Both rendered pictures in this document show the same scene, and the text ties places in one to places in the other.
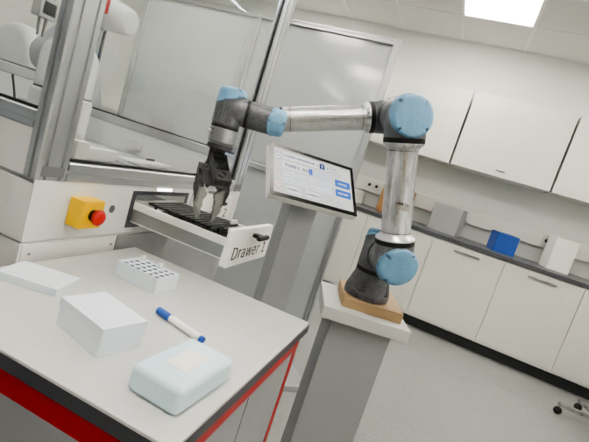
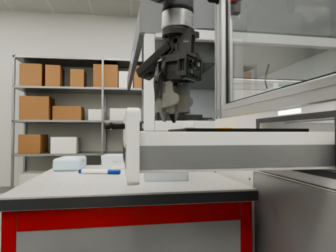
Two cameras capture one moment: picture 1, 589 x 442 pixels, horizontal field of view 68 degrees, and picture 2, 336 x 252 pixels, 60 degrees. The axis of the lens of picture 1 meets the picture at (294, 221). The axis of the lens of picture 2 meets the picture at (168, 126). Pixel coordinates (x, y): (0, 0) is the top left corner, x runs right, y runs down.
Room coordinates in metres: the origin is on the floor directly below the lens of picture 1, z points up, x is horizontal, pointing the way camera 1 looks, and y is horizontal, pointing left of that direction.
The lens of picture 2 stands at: (1.79, -0.07, 0.89)
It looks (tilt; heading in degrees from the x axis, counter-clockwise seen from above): 2 degrees up; 153
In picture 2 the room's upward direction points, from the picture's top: straight up
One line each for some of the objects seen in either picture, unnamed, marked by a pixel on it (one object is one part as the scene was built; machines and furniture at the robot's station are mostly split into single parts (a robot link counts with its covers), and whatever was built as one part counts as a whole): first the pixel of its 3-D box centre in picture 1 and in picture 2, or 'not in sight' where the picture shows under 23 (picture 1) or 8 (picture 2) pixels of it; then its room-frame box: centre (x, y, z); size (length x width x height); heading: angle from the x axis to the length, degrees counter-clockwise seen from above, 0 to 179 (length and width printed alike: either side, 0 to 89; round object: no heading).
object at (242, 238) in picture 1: (248, 244); (129, 143); (1.27, 0.11, 0.87); 0.29 x 0.02 x 0.11; 163
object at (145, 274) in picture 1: (147, 274); (164, 172); (1.02, 0.30, 0.78); 0.12 x 0.08 x 0.04; 70
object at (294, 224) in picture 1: (280, 279); not in sight; (2.29, -0.03, 0.51); 0.50 x 0.45 x 1.02; 27
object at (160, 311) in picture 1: (180, 324); (99, 171); (0.83, 0.16, 0.77); 0.14 x 0.02 x 0.02; 59
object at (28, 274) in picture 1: (39, 277); not in sight; (0.84, 0.46, 0.77); 0.13 x 0.09 x 0.02; 90
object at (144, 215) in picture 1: (189, 224); (234, 147); (1.33, 0.31, 0.86); 0.40 x 0.26 x 0.06; 73
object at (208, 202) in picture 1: (210, 208); not in sight; (1.66, 0.32, 0.87); 0.29 x 0.02 x 0.11; 163
